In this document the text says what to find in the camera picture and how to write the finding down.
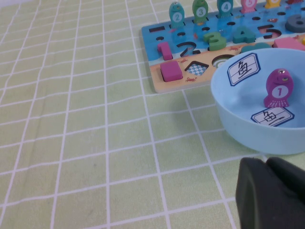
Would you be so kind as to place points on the green number three piece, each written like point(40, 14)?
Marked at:
point(215, 41)

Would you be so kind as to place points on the fish label on bowl bottom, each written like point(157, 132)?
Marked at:
point(271, 117)

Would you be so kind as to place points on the pink trapezoid shape piece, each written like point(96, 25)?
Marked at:
point(288, 44)

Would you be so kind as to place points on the dark blue number six piece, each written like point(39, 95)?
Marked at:
point(291, 25)

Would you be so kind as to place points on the teal heart shape piece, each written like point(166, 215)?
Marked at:
point(255, 47)

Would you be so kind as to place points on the green checked tablecloth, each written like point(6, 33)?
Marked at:
point(71, 119)

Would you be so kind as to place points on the yellow pentagon shape piece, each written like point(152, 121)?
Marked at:
point(303, 41)

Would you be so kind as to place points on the yellow fish numbered six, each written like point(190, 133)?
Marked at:
point(272, 3)

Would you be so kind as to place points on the green fish numbered three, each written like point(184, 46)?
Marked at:
point(200, 12)

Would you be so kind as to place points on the light teal fish numbered two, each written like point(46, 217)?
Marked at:
point(176, 16)

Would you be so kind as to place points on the teal number four piece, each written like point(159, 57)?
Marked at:
point(245, 35)

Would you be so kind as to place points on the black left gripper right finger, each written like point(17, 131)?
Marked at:
point(290, 175)

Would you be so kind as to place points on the magenta number one piece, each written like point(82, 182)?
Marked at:
point(166, 51)

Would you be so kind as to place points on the light blue plastic bowl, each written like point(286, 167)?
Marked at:
point(238, 124)

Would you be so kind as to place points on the pink fish numbered five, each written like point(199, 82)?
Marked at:
point(248, 5)

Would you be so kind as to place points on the wooden number puzzle board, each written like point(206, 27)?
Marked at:
point(205, 80)

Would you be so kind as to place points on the fish label on bowl rim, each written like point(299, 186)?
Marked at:
point(243, 69)

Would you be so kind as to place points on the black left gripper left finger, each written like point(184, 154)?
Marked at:
point(262, 198)

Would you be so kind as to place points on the magenta rectangle shape piece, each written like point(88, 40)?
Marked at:
point(171, 71)

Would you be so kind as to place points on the teal fish numbered four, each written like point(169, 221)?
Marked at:
point(225, 7)

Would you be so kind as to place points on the red fish numbered seven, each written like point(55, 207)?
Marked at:
point(294, 1)

